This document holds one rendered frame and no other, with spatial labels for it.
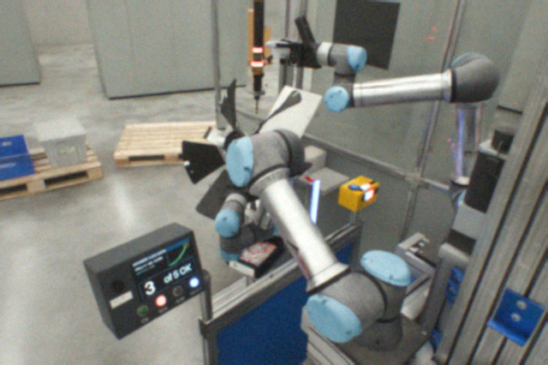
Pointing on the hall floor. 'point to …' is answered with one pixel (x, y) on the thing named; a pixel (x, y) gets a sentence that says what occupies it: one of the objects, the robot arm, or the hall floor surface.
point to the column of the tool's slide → (290, 38)
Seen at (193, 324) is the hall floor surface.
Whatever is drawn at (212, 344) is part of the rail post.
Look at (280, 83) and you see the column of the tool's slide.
